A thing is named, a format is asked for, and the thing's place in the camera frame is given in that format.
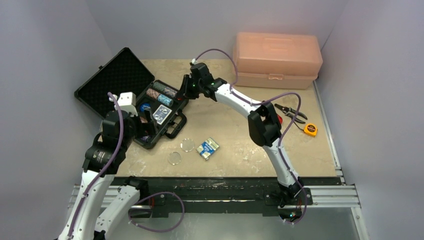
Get red handled tool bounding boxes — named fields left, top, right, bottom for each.
left=277, top=115, right=283, bottom=124

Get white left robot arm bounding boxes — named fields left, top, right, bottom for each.
left=58, top=110, right=158, bottom=240

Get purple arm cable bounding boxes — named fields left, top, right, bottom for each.
left=193, top=48, right=309, bottom=226
left=66, top=92, right=185, bottom=240

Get blue chip stack lower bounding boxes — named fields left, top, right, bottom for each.
left=157, top=94, right=174, bottom=107

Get aluminium frame rail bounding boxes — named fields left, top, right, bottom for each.
left=67, top=167, right=361, bottom=211

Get blue dealer button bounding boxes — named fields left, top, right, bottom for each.
left=139, top=103, right=151, bottom=113

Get black table edge rail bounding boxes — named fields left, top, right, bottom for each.
left=131, top=177, right=314, bottom=220

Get black poker set case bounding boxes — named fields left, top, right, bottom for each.
left=74, top=47, right=189, bottom=150

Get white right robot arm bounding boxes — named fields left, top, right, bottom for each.
left=180, top=62, right=305, bottom=207

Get clear round disc upper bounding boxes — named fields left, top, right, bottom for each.
left=180, top=138, right=195, bottom=153

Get pink plastic toolbox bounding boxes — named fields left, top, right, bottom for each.
left=232, top=32, right=323, bottom=90

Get black handled pliers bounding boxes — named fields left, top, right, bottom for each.
left=274, top=103, right=308, bottom=124

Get blue striped card deck box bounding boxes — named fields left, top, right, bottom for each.
left=196, top=137, right=220, bottom=161

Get yellow tape measure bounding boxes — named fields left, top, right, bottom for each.
left=303, top=123, right=318, bottom=137

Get clear round disc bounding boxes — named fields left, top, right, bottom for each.
left=180, top=138, right=195, bottom=153
left=167, top=152, right=182, bottom=166

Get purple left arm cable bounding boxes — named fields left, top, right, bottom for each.
left=66, top=92, right=185, bottom=240

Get blue patterned card deck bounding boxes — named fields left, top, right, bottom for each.
left=152, top=104, right=172, bottom=125

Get clear round disc lower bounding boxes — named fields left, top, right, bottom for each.
left=167, top=152, right=182, bottom=166

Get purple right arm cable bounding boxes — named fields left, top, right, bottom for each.
left=193, top=48, right=309, bottom=226

